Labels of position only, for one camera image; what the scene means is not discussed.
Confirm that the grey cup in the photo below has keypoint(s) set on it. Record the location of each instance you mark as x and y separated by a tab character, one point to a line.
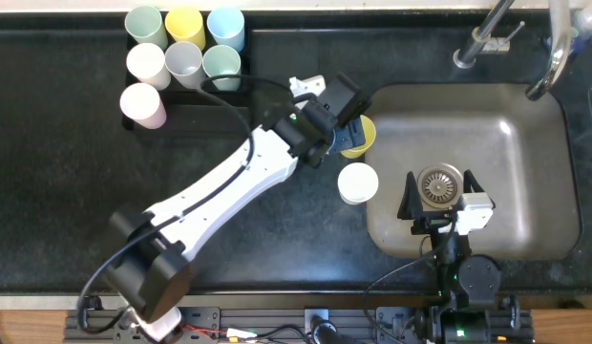
183	59

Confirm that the yellow cup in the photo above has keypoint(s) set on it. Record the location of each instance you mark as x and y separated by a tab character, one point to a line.
370	136
183	24

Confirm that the mounting rail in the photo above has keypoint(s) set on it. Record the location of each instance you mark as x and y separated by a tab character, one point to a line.
277	320

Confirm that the steel sink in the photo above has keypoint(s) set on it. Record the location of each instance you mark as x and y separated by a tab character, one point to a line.
506	143

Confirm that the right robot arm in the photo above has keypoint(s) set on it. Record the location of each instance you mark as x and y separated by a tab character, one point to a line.
475	277

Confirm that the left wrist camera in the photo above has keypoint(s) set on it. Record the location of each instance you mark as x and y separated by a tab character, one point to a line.
306	86

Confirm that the pink cup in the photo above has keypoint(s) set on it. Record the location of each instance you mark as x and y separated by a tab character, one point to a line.
141	101

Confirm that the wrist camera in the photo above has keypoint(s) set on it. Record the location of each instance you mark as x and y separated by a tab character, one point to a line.
306	86
475	212

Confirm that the blue cup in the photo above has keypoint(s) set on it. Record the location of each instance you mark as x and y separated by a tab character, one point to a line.
225	25

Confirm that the steel tap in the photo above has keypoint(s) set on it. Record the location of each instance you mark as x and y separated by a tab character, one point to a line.
561	48

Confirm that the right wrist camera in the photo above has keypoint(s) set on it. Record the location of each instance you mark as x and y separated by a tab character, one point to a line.
475	212

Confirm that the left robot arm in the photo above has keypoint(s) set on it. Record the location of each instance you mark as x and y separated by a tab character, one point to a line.
229	184

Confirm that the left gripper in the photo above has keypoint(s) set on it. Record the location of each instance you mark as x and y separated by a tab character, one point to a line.
344	98

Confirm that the white cup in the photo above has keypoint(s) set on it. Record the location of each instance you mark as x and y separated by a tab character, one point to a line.
145	62
357	182

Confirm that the green cup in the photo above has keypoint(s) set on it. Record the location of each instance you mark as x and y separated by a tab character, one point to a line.
144	23
222	61

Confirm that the black tray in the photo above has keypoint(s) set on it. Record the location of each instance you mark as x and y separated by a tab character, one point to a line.
200	112

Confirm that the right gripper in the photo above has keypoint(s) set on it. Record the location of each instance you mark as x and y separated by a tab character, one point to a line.
432	223

